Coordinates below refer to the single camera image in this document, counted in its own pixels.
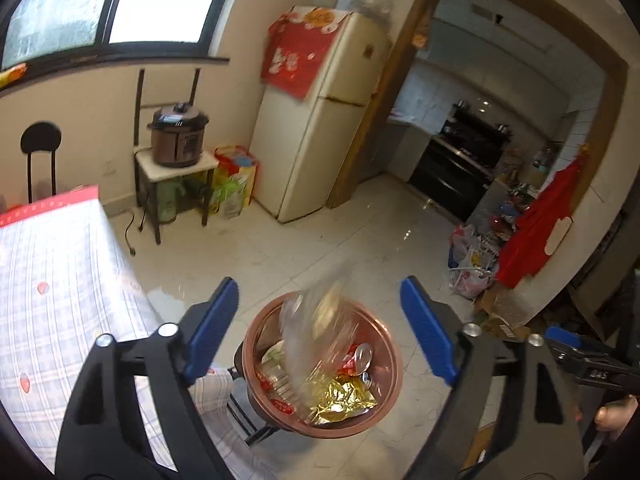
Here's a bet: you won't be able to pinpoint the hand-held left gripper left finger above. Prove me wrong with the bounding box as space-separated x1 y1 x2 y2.
55 276 240 480

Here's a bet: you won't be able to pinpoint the cardboard box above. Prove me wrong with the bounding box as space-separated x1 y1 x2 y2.
472 287 533 343

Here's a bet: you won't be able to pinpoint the clear plastic bag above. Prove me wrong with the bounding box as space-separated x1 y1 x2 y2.
360 0 396 26

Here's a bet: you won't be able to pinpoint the cream refrigerator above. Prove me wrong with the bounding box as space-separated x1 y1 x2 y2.
249 6 393 224

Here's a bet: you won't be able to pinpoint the yellow packet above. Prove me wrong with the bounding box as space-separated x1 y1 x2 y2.
0 62 28 88

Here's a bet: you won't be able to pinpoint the black round back chair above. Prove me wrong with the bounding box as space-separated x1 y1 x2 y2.
20 121 63 203

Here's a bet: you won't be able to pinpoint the red printed cloth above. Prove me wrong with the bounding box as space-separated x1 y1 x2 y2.
261 7 351 101

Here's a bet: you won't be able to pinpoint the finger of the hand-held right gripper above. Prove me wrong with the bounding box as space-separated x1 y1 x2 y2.
544 326 608 363

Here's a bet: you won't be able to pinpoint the black kitchen stove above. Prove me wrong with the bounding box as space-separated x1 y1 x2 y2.
407 102 513 223

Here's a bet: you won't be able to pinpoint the red soda can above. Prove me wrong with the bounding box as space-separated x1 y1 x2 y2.
337 342 375 376

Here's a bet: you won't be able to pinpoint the yellow green shopping bag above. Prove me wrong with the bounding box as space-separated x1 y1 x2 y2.
212 145 260 220

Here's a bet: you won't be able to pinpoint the black frame stool white top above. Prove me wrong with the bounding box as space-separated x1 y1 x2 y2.
134 67 221 245

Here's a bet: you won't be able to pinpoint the red hanging cloth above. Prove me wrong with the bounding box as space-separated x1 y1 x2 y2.
495 152 586 291

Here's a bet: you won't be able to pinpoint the green plastic bottle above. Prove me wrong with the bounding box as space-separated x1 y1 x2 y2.
159 180 187 223

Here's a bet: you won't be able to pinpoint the dark window sill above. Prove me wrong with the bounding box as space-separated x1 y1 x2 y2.
0 54 231 92

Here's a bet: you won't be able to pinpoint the black power cord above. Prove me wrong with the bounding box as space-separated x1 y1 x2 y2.
124 210 147 257

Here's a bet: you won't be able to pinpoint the person's right hand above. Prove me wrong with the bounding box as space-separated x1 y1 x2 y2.
594 395 640 433

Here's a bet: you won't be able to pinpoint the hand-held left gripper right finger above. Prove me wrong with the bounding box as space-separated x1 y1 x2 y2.
400 276 586 480

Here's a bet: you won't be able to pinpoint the gold foil wrapper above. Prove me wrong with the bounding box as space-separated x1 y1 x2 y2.
300 375 378 426

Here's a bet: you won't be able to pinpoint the brown pressure cooker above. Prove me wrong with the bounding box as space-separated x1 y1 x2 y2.
146 101 210 168

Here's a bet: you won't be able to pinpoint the copper round bin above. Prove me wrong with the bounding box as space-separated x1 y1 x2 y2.
241 290 405 439

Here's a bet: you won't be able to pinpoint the black folding stool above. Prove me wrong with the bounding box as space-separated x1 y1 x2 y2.
227 342 281 446

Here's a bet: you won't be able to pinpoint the white plastic bags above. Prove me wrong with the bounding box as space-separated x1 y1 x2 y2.
448 224 501 301

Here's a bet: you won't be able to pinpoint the dark framed window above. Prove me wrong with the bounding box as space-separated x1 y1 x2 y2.
0 0 246 68

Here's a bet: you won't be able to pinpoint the clear plastic bottle white label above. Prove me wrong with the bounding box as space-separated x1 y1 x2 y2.
279 260 361 401

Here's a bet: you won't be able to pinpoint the wooden door frame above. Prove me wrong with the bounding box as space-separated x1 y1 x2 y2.
326 0 630 311

